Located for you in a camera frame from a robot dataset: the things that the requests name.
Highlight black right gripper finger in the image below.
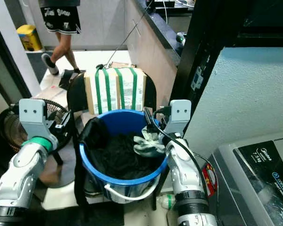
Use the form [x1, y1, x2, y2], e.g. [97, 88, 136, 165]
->
[143, 107, 157, 134]

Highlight grey-green cloth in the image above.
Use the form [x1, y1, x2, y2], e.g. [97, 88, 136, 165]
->
[133, 130, 166, 158]

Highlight black clothes pile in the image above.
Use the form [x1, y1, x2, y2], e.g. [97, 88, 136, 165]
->
[80, 118, 161, 180]

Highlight grey top-load washing machine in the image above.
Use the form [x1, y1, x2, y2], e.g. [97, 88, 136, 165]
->
[204, 131, 283, 226]

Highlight black chair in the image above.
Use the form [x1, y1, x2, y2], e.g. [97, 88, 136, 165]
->
[66, 71, 158, 114]

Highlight black floor fan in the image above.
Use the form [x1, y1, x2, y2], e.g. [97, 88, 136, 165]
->
[0, 98, 69, 154]

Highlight blue plastic bucket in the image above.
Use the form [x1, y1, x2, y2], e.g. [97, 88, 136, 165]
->
[79, 109, 170, 204]

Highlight clear plastic bottle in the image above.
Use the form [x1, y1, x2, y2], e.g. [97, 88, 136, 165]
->
[158, 194, 175, 210]

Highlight yellow plastic container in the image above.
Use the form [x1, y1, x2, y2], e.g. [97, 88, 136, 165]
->
[17, 24, 43, 52]

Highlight black kitchen counter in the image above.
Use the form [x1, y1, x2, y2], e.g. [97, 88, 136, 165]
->
[137, 0, 196, 66]

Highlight person in black shorts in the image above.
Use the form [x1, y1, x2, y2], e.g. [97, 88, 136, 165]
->
[40, 0, 83, 77]

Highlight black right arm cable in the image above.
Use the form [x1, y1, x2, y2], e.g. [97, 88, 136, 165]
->
[153, 107, 213, 194]

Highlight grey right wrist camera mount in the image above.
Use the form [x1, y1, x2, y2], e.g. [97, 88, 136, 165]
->
[162, 99, 192, 137]

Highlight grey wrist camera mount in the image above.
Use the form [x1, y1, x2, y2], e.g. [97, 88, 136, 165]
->
[18, 98, 56, 140]
[162, 99, 192, 137]

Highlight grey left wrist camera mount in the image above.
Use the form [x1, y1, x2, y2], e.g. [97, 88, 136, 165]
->
[18, 98, 56, 140]

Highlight cardboard box with green straps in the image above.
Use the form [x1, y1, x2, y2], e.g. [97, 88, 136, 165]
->
[83, 67, 147, 115]

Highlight black metal frame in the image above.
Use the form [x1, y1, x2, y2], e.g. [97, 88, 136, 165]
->
[169, 0, 283, 114]

